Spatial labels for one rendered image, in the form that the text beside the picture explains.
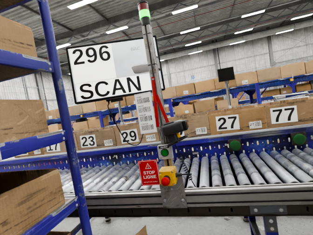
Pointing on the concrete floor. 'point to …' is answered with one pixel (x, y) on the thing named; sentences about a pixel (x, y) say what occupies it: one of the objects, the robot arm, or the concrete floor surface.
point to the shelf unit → (47, 24)
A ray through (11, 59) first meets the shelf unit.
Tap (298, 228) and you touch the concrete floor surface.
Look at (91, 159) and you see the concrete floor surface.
